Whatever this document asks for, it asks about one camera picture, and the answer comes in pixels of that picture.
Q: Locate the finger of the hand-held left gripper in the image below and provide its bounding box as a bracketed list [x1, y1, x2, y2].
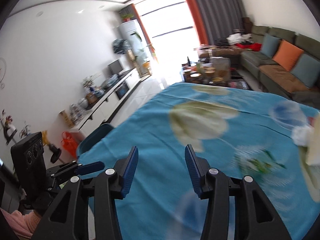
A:
[74, 161, 105, 176]

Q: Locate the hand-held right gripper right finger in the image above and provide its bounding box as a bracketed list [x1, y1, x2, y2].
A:
[184, 144, 292, 240]

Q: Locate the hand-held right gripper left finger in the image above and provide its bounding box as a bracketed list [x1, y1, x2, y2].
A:
[31, 146, 139, 240]

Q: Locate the person's left forearm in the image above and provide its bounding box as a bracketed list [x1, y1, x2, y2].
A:
[0, 207, 42, 240]

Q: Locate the red plastic bag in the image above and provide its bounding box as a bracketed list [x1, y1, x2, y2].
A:
[61, 131, 77, 157]

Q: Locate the teal chair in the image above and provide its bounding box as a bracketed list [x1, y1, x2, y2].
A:
[76, 123, 115, 159]

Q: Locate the tan cardboard box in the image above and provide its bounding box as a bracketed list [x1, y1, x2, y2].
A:
[59, 110, 74, 128]

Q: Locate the blue floral tablecloth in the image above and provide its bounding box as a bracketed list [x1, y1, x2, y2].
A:
[76, 82, 320, 240]

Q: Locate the white tv cabinet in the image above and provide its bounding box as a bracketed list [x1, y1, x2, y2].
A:
[70, 69, 142, 135]

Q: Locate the group of glass jars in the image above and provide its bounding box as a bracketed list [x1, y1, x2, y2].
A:
[184, 64, 225, 84]

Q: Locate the dark coffee table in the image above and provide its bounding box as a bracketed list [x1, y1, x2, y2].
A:
[181, 57, 250, 90]

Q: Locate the black monitor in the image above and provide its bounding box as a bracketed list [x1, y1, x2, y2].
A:
[108, 59, 124, 75]

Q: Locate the tan snack bag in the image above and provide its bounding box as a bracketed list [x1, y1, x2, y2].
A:
[211, 56, 232, 80]

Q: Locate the crumpled white tissue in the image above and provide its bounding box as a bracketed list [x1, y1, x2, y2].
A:
[291, 125, 313, 146]

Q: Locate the tall leafy plant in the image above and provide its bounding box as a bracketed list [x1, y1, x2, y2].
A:
[131, 31, 152, 68]

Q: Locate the blue patterned bag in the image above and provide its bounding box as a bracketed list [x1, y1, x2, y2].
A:
[112, 38, 132, 55]

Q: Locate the green sofa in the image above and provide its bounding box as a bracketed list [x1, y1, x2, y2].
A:
[197, 25, 320, 108]

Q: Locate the white standing air conditioner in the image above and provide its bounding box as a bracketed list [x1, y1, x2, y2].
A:
[117, 19, 145, 65]

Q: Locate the pile of clothes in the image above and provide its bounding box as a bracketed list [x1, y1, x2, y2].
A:
[215, 32, 262, 52]

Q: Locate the orange grey curtain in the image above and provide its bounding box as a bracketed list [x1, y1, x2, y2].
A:
[180, 0, 247, 46]
[121, 4, 158, 64]

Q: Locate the small blue pillow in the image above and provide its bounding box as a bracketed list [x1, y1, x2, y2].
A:
[260, 33, 280, 58]

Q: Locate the large window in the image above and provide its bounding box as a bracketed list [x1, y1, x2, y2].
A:
[135, 0, 203, 63]

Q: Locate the orange pillow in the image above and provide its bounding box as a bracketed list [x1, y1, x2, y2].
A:
[272, 40, 304, 72]

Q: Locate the large blue pillow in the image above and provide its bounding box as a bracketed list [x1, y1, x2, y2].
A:
[290, 54, 320, 88]

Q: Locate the brown cardboard box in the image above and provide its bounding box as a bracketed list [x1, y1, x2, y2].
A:
[241, 17, 253, 32]

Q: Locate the flower wall decoration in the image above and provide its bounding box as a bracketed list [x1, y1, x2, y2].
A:
[0, 109, 18, 145]

